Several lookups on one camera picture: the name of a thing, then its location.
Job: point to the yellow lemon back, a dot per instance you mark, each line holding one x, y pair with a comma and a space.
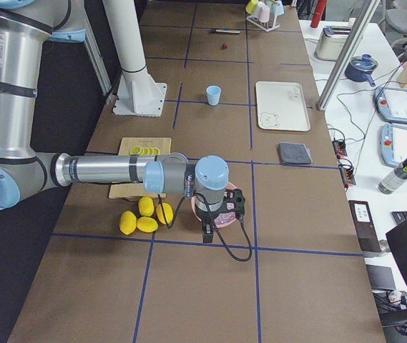
146, 206

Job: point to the near teach pendant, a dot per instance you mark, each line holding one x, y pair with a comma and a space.
393, 144

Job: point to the grey folded cloth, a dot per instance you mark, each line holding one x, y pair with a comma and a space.
294, 153

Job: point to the far teach pendant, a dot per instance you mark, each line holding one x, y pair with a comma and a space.
391, 104

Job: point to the yellow cup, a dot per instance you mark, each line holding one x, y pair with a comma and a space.
250, 6

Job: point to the iridescent metal muddler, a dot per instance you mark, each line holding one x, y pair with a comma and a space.
225, 31

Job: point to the black box with label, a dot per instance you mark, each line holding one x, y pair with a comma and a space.
365, 229

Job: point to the light blue plastic cup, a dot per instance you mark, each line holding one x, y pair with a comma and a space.
213, 93

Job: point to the orange connector block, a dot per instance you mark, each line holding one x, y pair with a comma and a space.
339, 147
346, 169

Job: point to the yellow lemon right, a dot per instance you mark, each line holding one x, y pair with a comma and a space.
165, 213

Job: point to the white wire cup rack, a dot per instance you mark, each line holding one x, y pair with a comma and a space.
271, 25

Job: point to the red bottle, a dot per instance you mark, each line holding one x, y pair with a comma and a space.
318, 13

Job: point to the yellow lemon front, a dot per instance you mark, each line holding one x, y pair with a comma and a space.
147, 224

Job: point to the lemon slices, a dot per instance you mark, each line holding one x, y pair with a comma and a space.
144, 150

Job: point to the wooden cutting board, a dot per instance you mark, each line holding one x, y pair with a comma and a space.
134, 192

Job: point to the aluminium frame post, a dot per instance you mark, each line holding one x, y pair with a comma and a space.
356, 34

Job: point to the blue saucepan with lid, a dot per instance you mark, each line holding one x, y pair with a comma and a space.
360, 69

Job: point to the clear water bottle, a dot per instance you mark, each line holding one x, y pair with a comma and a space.
394, 179

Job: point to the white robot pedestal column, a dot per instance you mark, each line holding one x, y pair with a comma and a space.
138, 93

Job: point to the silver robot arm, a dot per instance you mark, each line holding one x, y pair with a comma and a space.
24, 27

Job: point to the yellow lemon far left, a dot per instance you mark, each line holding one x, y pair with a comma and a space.
127, 222

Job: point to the teach pendant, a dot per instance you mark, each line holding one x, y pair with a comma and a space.
393, 144
391, 104

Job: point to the orange connector block near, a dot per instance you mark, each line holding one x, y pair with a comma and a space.
346, 169

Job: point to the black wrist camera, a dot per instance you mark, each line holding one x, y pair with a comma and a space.
234, 202

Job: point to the pink bowl of ice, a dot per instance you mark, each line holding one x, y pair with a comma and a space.
223, 219

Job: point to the yellow lemon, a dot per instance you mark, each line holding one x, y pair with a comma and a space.
165, 213
146, 206
147, 224
127, 222

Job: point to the pink cup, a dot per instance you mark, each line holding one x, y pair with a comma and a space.
262, 13

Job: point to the orange connector block far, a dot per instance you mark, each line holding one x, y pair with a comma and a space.
339, 147

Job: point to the cream bear tray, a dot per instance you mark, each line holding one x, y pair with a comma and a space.
281, 106

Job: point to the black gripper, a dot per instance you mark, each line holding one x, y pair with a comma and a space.
205, 216

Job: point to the cream toaster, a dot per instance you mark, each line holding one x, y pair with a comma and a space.
331, 42

